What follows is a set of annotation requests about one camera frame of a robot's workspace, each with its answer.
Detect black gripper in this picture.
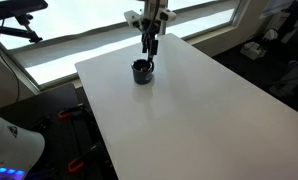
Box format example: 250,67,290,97
141,18,159,63

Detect dark teal enamel mug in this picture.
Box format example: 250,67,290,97
130,58,155,85

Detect white robot base blue lights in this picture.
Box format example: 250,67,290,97
0,110,46,180

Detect white box device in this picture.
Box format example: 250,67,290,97
240,41,268,61

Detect black perforated mounting board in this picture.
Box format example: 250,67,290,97
0,83,118,180

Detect black flat screen device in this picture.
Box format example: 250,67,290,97
0,0,49,21

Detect grey chair base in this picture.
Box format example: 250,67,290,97
268,58,298,99

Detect dark chair with jacket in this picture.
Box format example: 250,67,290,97
278,0,298,48

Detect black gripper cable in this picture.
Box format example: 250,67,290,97
145,0,162,34

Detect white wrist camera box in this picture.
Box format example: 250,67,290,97
123,9,177,29

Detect grey window frame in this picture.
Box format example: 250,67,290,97
0,0,252,93

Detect black clamp orange handle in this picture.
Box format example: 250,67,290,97
67,141,105,174
57,104,87,120

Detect thin black hanging cable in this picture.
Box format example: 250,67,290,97
0,19,21,104

